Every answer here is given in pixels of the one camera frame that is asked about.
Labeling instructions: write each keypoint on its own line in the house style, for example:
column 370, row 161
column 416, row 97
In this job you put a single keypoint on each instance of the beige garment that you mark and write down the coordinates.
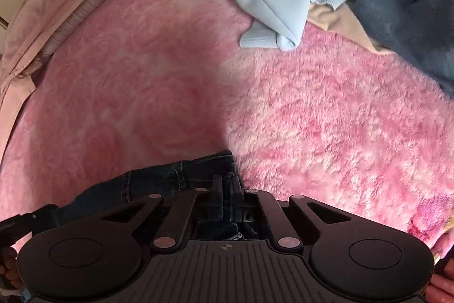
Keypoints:
column 337, row 22

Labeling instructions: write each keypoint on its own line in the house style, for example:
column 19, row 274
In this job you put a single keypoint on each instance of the person's left hand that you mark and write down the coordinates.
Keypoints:
column 7, row 267

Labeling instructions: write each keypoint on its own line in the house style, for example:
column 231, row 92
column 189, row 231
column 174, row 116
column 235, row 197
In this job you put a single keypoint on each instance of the pink floral blanket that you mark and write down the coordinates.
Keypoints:
column 177, row 75

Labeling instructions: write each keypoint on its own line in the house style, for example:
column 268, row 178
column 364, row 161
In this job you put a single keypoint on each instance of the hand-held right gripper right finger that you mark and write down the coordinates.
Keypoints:
column 237, row 203

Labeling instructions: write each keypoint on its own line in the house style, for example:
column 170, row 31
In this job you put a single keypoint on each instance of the blue denim jeans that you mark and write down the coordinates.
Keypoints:
column 159, row 175

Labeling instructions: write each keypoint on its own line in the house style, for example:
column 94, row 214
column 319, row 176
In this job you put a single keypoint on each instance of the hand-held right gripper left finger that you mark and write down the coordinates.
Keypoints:
column 216, row 200

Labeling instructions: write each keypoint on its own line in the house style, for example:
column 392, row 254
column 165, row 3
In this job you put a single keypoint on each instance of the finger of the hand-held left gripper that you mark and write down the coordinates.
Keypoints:
column 40, row 219

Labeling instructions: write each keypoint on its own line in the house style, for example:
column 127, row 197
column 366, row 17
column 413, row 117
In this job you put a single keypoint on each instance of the dark grey fleece garment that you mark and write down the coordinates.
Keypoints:
column 408, row 4

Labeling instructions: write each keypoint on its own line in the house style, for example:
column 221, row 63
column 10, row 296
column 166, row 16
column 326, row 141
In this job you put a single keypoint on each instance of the person's pink striped clothing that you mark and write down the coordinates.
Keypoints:
column 441, row 285

